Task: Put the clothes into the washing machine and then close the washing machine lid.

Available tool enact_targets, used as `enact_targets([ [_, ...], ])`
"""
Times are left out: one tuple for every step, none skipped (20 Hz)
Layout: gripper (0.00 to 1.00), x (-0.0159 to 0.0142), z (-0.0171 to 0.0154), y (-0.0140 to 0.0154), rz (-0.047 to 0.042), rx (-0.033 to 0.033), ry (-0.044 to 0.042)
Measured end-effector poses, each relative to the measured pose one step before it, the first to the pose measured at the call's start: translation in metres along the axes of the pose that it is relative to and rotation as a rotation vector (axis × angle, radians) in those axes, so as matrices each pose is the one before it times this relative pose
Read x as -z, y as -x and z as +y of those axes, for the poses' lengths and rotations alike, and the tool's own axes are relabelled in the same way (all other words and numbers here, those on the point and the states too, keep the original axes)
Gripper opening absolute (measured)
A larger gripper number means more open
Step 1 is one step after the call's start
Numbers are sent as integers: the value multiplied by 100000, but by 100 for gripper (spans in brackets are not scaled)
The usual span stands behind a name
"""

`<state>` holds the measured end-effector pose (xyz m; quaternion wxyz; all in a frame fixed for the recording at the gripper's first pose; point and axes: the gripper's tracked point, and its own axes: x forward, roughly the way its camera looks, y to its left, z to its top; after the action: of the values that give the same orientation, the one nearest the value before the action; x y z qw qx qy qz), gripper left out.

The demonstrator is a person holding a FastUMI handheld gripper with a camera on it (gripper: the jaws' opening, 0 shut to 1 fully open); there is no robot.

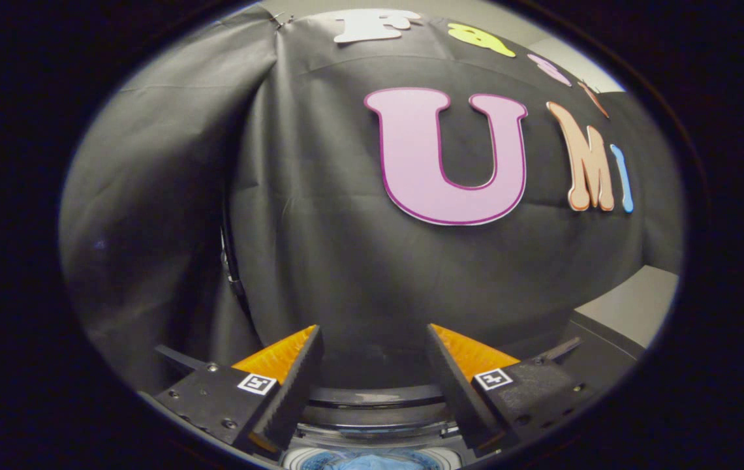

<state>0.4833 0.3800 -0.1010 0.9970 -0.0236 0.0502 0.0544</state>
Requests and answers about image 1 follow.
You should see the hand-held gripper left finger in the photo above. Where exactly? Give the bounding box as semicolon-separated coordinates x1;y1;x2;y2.
139;324;324;454

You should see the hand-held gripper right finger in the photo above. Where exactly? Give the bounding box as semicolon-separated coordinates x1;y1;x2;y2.
426;323;598;451

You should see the grey washing machine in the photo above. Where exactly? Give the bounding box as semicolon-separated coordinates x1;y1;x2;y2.
277;385;471;470

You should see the light blue cloth garment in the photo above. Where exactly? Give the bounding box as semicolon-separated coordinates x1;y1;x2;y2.
300;450;444;470

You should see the black backdrop cloth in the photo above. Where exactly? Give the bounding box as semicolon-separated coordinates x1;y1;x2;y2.
59;5;685;392

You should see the backdrop stand pole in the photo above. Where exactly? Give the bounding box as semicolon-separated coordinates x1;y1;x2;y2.
219;196;265;347

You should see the beige cabinet with dark top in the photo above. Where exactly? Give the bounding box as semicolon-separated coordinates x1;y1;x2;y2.
561;264;679;379

